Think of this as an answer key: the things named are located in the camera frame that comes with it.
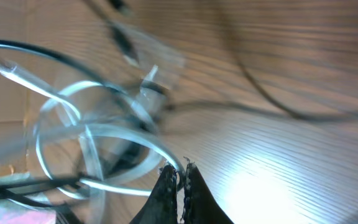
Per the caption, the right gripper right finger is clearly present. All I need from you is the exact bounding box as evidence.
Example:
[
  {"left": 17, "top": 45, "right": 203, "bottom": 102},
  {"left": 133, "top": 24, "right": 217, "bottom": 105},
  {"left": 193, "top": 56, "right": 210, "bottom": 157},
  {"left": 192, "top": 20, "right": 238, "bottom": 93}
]
[{"left": 182, "top": 157, "right": 234, "bottom": 224}]

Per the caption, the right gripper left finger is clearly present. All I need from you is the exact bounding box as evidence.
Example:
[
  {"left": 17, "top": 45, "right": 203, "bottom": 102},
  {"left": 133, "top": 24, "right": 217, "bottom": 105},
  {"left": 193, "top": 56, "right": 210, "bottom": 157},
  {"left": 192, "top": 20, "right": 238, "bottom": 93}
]
[{"left": 129, "top": 164, "right": 178, "bottom": 224}]

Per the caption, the black usb cable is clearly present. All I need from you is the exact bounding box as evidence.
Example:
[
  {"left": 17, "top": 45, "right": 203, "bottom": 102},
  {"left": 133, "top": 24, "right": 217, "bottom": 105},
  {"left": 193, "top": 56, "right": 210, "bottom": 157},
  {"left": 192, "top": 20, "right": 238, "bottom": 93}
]
[
  {"left": 0, "top": 39, "right": 173, "bottom": 209},
  {"left": 82, "top": 0, "right": 358, "bottom": 123}
]

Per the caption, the white usb cable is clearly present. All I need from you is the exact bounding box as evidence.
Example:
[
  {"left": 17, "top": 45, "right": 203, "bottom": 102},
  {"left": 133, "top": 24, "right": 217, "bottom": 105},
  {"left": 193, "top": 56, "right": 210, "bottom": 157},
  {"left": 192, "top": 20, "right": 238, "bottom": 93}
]
[{"left": 0, "top": 51, "right": 186, "bottom": 224}]

